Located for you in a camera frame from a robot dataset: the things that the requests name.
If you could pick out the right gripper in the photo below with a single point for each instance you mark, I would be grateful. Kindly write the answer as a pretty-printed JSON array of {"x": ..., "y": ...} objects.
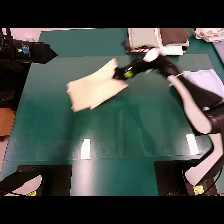
[{"x": 124, "y": 71}]

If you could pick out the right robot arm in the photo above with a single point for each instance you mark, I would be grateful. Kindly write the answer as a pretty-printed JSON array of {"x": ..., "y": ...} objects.
[{"x": 195, "y": 111}]

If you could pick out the dark brown garment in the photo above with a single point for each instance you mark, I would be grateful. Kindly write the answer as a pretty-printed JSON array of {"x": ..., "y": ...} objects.
[{"x": 174, "y": 36}]

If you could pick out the pale lilac garment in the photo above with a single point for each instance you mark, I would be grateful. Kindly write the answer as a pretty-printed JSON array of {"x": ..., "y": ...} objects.
[{"x": 208, "y": 81}]

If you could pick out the white garment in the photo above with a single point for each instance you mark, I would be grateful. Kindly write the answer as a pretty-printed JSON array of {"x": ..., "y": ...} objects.
[
  {"x": 173, "y": 50},
  {"x": 210, "y": 34}
]

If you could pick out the cream garment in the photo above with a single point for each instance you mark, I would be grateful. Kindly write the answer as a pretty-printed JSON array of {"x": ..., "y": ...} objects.
[{"x": 95, "y": 88}]

